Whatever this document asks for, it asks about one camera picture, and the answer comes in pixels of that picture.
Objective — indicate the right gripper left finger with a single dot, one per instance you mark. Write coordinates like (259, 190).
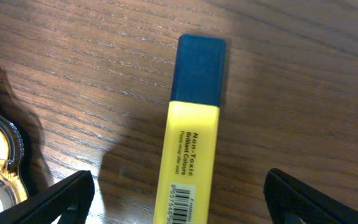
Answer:
(68, 200)

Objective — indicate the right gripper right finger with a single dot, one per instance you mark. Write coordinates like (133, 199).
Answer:
(290, 200)

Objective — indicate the yellow highlighter with blue cap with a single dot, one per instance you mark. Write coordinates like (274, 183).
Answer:
(187, 163)

